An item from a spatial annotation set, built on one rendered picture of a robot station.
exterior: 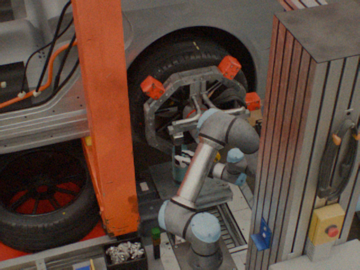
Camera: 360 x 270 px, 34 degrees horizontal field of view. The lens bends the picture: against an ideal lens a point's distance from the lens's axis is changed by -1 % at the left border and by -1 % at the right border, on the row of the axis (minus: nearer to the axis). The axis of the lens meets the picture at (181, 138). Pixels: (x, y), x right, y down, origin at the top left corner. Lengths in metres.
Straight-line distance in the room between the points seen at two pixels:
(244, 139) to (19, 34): 1.85
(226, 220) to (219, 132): 1.34
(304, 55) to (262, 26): 1.60
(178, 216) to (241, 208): 1.35
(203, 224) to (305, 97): 0.93
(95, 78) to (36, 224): 1.08
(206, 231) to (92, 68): 0.77
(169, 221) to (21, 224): 1.02
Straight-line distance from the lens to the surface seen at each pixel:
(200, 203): 3.62
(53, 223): 3.12
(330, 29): 1.61
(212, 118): 2.38
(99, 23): 2.19
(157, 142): 3.12
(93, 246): 3.14
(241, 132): 2.35
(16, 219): 3.18
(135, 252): 2.87
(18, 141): 3.14
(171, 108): 3.14
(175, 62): 2.95
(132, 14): 2.82
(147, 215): 3.22
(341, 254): 2.08
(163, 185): 3.61
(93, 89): 2.34
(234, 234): 3.57
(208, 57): 3.00
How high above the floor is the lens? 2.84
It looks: 42 degrees down
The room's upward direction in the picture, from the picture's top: straight up
